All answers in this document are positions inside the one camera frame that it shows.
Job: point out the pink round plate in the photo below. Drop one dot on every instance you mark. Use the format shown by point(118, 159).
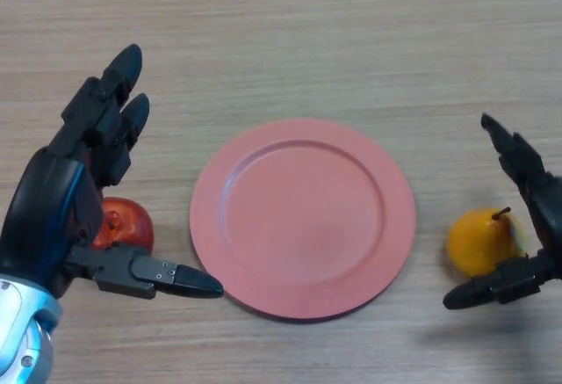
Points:
point(303, 226)

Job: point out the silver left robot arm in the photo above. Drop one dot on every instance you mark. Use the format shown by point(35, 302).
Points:
point(17, 340)

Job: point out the yellow pear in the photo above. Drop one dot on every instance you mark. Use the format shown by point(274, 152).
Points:
point(478, 241)

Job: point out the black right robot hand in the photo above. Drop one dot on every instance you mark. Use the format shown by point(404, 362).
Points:
point(549, 217)

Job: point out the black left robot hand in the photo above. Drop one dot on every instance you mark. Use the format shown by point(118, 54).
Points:
point(48, 195)

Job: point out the red apple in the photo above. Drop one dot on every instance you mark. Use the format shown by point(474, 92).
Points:
point(131, 223)

